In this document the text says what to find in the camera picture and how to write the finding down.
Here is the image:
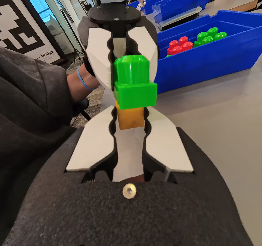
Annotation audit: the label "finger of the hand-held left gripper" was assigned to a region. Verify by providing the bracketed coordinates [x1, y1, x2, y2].
[86, 27, 115, 92]
[125, 26, 159, 84]

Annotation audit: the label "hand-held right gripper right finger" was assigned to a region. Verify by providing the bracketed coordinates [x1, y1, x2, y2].
[142, 105, 194, 182]

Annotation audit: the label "wooden side table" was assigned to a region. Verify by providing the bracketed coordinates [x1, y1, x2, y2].
[196, 0, 259, 18]

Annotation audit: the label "black blue office chair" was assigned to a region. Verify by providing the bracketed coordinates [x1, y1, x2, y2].
[72, 98, 92, 121]

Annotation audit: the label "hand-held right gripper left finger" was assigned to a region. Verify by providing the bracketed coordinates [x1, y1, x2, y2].
[66, 105, 119, 182]

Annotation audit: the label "black white marker board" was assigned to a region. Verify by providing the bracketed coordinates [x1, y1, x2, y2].
[0, 0, 68, 64]

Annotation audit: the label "blue wristband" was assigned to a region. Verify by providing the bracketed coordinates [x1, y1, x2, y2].
[77, 66, 96, 90]

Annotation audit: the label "blue plastic storage bin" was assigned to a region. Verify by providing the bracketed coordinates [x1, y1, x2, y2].
[151, 0, 211, 24]
[154, 10, 262, 95]
[127, 0, 164, 15]

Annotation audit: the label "grey desk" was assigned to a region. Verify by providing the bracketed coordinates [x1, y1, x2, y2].
[100, 62, 262, 246]

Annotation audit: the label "yellow toy block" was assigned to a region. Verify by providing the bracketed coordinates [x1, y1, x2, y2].
[116, 101, 145, 130]

